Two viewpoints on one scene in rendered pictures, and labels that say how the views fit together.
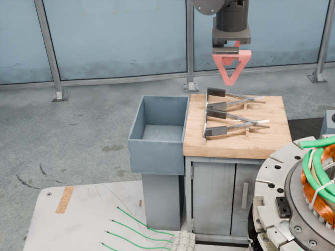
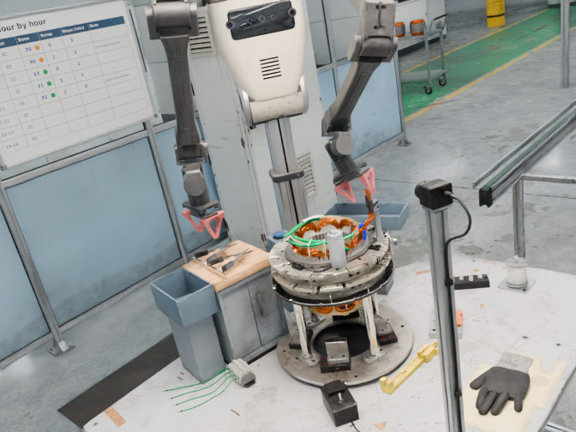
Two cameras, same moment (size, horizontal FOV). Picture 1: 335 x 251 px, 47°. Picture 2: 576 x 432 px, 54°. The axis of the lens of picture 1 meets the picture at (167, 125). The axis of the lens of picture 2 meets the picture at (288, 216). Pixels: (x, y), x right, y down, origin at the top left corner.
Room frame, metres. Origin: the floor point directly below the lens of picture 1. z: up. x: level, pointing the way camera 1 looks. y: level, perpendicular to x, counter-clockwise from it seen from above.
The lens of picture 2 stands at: (-0.57, 0.70, 1.74)
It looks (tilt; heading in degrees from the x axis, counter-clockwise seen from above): 22 degrees down; 318
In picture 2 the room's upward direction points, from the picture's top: 11 degrees counter-clockwise
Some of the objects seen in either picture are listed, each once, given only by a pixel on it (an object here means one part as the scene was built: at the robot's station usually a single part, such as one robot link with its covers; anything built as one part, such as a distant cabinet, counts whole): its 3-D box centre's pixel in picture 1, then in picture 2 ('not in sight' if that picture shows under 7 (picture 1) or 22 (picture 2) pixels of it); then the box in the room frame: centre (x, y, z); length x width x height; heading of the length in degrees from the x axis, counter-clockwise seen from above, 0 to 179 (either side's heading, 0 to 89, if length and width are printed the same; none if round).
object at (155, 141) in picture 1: (164, 168); (192, 327); (0.66, 0.01, 0.92); 0.17 x 0.11 x 0.28; 171
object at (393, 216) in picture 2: not in sight; (370, 249); (0.48, -0.58, 0.92); 0.25 x 0.11 x 0.28; 19
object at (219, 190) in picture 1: (232, 176); (238, 307); (0.64, -0.14, 0.91); 0.19 x 0.19 x 0.26; 81
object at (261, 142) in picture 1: (236, 123); (228, 264); (0.64, -0.14, 1.05); 0.20 x 0.19 x 0.02; 81
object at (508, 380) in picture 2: not in sight; (503, 381); (-0.06, -0.34, 0.79); 0.24 x 0.13 x 0.02; 92
